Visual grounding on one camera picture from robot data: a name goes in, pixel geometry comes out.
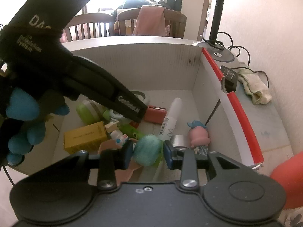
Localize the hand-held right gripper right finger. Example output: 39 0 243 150
163 140 263 191

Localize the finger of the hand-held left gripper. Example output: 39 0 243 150
64 56 148 123

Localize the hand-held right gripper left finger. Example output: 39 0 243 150
31 140 133 191

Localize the white toy keychain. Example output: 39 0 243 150
110 130 129 145

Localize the teal round toy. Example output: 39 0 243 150
133 135 164 168

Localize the pink plastic scoop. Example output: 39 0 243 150
98 139 142 182

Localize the green lid jar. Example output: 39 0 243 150
76 99 109 124

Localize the pink pig toy figure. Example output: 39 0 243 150
187 120 211 156

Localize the white marker pen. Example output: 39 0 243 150
157 98 182 145

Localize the pink binder clip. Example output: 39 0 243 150
144 106 167 123

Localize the small yellow box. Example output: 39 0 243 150
63 121 108 154

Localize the red cardboard box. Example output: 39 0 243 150
18 43 264 171

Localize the person's left hand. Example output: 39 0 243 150
0 87 70 167

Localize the dark wooden chair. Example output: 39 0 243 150
63 12 114 43
118 8 187 38

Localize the pink cloth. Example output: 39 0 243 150
132 5 166 36

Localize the dark clothes pile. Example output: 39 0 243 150
115 0 154 12

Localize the black power adapter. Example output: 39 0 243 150
220 65 237 93

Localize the white cloth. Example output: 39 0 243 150
237 68 273 105

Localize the red water bottle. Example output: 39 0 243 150
270 151 303 210

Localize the white desk lamp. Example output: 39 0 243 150
196 0 241 64

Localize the black cable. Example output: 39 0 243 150
201 31 270 88

